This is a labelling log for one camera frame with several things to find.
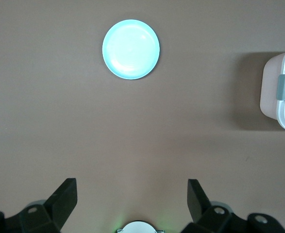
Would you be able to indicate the light blue round plate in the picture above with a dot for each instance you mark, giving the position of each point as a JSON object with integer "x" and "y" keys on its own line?
{"x": 131, "y": 49}

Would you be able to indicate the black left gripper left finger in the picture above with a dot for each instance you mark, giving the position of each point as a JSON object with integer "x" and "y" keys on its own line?
{"x": 47, "y": 218}

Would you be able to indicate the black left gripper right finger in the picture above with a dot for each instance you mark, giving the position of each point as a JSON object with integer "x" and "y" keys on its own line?
{"x": 212, "y": 221}

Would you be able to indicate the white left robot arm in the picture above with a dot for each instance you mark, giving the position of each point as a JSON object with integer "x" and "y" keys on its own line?
{"x": 139, "y": 227}

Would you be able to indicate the white lidded storage box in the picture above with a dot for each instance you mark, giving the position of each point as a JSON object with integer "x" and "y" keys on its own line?
{"x": 268, "y": 89}

